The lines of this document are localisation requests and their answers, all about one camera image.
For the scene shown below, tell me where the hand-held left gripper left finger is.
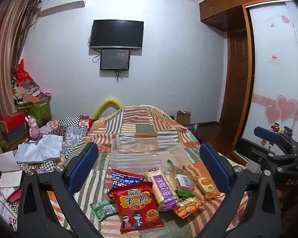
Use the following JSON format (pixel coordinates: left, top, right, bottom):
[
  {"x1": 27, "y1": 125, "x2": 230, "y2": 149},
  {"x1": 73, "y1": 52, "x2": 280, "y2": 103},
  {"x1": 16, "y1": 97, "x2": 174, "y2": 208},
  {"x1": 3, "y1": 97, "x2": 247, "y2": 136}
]
[{"x1": 17, "y1": 142, "x2": 102, "y2": 238}]

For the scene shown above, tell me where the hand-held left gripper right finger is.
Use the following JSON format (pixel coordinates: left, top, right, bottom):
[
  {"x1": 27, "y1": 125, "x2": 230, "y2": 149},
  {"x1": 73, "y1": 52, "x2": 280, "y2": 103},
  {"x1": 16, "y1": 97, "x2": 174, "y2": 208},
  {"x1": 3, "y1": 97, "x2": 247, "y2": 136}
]
[{"x1": 196, "y1": 142, "x2": 282, "y2": 238}]

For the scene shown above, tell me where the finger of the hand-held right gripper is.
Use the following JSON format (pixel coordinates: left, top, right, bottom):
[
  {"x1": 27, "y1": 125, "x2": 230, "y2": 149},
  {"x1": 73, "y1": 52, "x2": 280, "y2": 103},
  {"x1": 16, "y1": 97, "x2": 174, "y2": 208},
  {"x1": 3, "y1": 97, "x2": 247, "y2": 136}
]
[
  {"x1": 236, "y1": 138, "x2": 298, "y2": 174},
  {"x1": 254, "y1": 126, "x2": 292, "y2": 147}
]

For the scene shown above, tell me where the blue and red snack packet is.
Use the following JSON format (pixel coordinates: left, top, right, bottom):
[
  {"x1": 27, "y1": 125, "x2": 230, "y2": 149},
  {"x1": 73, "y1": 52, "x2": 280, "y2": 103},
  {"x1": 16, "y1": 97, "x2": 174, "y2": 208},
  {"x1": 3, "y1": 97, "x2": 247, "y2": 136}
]
[{"x1": 111, "y1": 169, "x2": 146, "y2": 191}]

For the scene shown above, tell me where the red broad bean snack packet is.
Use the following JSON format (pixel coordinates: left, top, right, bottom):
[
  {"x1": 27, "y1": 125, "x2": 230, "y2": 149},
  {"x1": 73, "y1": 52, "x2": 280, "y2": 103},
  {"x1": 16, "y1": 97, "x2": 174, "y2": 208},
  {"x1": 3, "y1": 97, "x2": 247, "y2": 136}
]
[{"x1": 173, "y1": 196, "x2": 206, "y2": 219}]

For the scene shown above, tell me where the green snack packet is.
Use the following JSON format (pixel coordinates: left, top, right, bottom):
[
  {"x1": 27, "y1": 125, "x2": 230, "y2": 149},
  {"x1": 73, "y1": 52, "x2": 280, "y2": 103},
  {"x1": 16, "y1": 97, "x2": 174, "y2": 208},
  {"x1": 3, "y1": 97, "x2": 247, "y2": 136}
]
[{"x1": 89, "y1": 200, "x2": 118, "y2": 222}]

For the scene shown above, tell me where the purple and white cracker packet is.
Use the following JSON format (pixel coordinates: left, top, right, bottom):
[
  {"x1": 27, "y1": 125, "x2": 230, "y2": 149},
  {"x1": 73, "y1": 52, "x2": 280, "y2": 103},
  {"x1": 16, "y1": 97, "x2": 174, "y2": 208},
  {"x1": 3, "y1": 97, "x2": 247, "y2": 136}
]
[{"x1": 145, "y1": 168, "x2": 177, "y2": 212}]

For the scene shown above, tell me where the clear plastic container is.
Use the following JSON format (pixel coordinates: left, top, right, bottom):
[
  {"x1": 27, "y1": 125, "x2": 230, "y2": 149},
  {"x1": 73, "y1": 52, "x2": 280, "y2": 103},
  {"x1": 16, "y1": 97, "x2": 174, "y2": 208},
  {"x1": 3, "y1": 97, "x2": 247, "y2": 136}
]
[{"x1": 109, "y1": 133, "x2": 189, "y2": 172}]

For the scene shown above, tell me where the orange yellow snack packet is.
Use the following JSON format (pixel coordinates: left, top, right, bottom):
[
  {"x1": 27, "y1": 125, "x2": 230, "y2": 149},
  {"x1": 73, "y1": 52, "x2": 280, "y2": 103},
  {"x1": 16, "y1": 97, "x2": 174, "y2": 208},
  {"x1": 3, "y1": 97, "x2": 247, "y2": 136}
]
[{"x1": 192, "y1": 176, "x2": 221, "y2": 200}]

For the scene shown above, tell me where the clear bag of brown cookies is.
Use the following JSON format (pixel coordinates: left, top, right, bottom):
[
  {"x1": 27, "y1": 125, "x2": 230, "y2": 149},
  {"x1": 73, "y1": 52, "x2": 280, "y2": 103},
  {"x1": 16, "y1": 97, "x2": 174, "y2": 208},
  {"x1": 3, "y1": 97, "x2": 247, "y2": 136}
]
[{"x1": 167, "y1": 160, "x2": 196, "y2": 197}]

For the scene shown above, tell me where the checkered patchwork blanket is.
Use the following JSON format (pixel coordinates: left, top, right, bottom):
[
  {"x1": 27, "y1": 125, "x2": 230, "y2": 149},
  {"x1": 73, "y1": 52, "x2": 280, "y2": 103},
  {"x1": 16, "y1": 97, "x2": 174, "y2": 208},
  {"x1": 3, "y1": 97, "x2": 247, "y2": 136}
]
[{"x1": 17, "y1": 115, "x2": 95, "y2": 174}]

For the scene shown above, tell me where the white plastic bag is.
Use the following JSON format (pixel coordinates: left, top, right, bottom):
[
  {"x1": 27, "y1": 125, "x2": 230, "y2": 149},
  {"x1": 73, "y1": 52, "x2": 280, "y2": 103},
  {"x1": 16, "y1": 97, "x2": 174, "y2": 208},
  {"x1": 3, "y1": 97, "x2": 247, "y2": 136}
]
[{"x1": 15, "y1": 134, "x2": 64, "y2": 164}]

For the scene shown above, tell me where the white sliding door with hearts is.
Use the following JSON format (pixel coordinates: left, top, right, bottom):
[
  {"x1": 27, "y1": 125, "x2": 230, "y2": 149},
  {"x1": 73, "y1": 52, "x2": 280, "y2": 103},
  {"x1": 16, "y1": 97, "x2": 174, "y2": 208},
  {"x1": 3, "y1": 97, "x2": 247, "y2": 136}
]
[{"x1": 247, "y1": 1, "x2": 298, "y2": 139}]

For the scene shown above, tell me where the small cardboard box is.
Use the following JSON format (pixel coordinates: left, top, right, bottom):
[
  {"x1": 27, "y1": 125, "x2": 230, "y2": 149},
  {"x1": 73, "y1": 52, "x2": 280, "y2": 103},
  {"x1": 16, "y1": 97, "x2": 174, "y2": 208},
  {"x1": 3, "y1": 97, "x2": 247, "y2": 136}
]
[{"x1": 177, "y1": 109, "x2": 191, "y2": 126}]

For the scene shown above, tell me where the pink rabbit toy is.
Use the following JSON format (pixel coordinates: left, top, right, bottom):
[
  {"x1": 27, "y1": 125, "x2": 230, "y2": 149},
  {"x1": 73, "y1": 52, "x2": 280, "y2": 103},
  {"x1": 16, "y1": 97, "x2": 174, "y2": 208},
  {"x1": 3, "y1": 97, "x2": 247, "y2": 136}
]
[{"x1": 25, "y1": 115, "x2": 43, "y2": 140}]

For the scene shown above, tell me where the yellow foam tube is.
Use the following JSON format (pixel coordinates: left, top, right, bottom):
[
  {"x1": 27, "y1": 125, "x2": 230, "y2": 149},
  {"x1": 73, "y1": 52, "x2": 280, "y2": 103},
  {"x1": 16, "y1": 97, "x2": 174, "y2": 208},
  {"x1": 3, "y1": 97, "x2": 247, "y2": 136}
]
[{"x1": 93, "y1": 97, "x2": 123, "y2": 119}]

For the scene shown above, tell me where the red cartoon snack packet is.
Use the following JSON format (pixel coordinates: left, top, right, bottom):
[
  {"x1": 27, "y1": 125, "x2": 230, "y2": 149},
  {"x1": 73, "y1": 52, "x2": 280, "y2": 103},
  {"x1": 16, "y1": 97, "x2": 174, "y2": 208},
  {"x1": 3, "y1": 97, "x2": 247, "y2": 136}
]
[{"x1": 110, "y1": 181, "x2": 165, "y2": 234}]

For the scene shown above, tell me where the green storage box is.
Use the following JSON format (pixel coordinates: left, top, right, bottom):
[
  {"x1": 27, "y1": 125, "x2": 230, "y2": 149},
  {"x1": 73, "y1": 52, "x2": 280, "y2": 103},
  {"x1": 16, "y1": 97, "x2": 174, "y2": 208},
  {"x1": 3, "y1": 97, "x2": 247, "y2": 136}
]
[{"x1": 16, "y1": 97, "x2": 52, "y2": 127}]

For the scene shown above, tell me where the striped patchwork quilt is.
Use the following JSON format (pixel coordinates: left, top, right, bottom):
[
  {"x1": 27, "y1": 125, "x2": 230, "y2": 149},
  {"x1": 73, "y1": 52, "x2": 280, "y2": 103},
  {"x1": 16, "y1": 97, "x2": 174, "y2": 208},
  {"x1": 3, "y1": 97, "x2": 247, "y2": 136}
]
[{"x1": 40, "y1": 104, "x2": 251, "y2": 238}]

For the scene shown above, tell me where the wooden wardrobe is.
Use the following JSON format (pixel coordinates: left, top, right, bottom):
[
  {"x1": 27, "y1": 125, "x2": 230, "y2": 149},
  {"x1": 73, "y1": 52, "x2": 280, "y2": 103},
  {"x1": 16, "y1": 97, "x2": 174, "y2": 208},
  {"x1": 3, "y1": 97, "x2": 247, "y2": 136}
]
[{"x1": 199, "y1": 0, "x2": 291, "y2": 129}]

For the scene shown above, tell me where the grey box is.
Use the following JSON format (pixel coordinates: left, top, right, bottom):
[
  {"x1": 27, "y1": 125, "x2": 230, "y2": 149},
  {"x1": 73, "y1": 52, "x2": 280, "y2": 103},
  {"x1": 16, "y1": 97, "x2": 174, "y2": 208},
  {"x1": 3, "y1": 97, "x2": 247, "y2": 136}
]
[{"x1": 2, "y1": 124, "x2": 28, "y2": 142}]

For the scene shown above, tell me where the white notebook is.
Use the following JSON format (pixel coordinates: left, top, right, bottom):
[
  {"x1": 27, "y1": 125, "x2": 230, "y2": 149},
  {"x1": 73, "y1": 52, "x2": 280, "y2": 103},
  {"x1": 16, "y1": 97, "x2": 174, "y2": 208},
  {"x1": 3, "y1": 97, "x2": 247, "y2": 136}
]
[{"x1": 0, "y1": 151, "x2": 19, "y2": 173}]

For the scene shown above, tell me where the red box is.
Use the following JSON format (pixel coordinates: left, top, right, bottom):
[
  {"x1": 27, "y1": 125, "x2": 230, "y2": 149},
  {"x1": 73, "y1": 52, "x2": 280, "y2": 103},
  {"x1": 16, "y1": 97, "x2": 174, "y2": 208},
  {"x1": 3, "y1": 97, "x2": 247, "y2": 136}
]
[{"x1": 0, "y1": 112, "x2": 26, "y2": 133}]

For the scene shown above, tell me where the pile of papers and boxes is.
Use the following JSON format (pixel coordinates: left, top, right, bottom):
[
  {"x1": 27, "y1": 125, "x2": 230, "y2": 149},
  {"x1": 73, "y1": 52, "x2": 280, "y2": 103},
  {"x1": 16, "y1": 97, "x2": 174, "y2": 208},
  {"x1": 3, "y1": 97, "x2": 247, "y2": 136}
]
[{"x1": 14, "y1": 77, "x2": 49, "y2": 105}]

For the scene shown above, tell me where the red plastic bag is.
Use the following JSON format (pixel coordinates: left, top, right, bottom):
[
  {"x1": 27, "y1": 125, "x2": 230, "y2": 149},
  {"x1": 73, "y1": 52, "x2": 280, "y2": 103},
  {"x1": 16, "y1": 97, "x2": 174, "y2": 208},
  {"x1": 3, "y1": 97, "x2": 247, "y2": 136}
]
[{"x1": 16, "y1": 59, "x2": 30, "y2": 85}]

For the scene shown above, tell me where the striped brown curtain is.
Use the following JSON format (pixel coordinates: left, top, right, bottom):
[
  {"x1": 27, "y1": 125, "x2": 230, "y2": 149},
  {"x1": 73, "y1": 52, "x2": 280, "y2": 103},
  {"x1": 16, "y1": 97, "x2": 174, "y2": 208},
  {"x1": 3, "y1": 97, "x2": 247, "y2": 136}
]
[{"x1": 0, "y1": 0, "x2": 40, "y2": 154}]

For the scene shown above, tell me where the white air conditioner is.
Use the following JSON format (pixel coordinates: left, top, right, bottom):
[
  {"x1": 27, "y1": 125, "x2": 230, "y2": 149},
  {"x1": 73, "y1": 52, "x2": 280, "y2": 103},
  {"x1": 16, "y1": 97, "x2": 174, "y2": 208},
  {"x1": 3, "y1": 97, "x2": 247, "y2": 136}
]
[{"x1": 38, "y1": 0, "x2": 86, "y2": 18}]

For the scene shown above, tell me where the small wall-mounted monitor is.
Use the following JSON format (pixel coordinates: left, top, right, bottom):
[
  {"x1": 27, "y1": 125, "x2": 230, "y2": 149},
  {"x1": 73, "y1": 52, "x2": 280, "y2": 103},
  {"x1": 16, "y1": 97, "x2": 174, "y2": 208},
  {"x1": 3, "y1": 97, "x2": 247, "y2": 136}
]
[{"x1": 100, "y1": 49, "x2": 131, "y2": 71}]

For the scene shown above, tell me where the wall-mounted black television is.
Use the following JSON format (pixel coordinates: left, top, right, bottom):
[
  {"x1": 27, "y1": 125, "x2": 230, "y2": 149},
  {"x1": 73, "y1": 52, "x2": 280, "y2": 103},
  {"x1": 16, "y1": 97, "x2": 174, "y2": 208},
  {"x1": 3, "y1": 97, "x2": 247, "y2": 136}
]
[{"x1": 89, "y1": 19, "x2": 144, "y2": 49}]

